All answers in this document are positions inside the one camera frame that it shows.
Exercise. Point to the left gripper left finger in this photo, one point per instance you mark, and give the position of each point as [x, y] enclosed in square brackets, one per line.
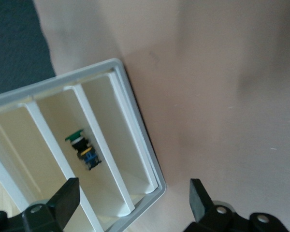
[62, 203]

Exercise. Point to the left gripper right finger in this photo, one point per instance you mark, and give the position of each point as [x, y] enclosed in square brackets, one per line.
[200, 203]

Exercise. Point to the green push button switch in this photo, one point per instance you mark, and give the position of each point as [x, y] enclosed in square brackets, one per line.
[83, 149]

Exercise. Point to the cream plastic drawer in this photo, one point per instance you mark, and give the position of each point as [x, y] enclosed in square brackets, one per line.
[14, 135]
[58, 120]
[108, 116]

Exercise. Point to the white drawer cabinet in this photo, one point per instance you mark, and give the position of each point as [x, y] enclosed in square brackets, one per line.
[62, 79]

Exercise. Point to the brown paper table cover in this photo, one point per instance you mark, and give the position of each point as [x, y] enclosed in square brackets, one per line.
[207, 96]

